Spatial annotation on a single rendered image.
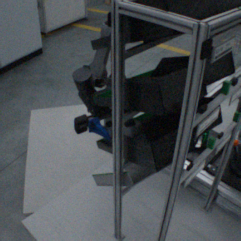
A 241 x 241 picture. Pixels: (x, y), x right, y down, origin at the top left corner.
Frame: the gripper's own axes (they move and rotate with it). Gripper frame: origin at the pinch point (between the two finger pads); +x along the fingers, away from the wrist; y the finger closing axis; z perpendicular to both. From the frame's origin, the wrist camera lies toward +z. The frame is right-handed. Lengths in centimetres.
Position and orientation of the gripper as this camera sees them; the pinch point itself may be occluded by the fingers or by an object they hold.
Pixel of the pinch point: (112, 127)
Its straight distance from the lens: 83.8
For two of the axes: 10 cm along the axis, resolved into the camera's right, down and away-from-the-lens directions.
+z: 1.0, -6.3, -7.7
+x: 5.1, 7.0, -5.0
